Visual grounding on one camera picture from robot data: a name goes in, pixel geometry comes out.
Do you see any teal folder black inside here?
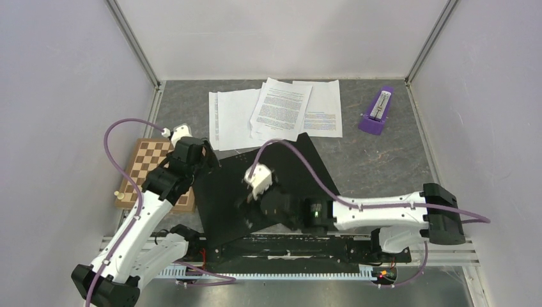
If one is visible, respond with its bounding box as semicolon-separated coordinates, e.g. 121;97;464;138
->
193;133;339;247

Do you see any printed paper sheet top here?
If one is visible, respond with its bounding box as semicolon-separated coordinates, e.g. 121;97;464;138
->
249;78;313;141

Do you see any printed paper sheet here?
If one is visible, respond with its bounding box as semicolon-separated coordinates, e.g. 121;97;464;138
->
293;80;343;138
249;78;313;141

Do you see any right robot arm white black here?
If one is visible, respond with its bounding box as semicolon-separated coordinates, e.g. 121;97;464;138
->
235;183;466;261

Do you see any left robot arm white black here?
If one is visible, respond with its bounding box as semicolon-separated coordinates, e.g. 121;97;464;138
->
71;136;220;306

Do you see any wooden chessboard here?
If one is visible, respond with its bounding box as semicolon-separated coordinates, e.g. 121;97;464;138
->
114;138;196;213

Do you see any white chess pawn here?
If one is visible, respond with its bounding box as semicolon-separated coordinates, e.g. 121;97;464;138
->
114;191;125;200

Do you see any purple metronome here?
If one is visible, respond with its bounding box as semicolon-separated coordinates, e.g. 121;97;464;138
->
357;86;394;136

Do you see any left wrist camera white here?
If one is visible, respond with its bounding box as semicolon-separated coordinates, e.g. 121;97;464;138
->
161;124;192;147

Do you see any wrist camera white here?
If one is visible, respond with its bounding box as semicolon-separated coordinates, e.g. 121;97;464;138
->
161;124;192;147
244;163;273;201

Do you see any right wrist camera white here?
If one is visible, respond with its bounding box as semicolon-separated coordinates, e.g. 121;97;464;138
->
244;163;273;201

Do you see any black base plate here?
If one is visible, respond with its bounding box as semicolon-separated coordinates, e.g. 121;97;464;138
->
182;233;412;274

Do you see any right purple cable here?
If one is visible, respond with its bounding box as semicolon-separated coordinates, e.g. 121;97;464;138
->
247;139;491;289

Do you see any purple cable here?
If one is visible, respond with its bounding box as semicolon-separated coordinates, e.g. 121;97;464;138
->
247;139;491;289
84;118;237;307

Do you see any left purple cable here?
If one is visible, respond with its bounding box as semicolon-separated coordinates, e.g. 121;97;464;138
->
84;118;237;307

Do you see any white toothed cable duct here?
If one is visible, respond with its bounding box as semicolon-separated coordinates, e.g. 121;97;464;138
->
156;264;377;281

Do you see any aluminium frame rail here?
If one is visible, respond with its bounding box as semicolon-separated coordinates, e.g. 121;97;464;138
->
95;236;481;267

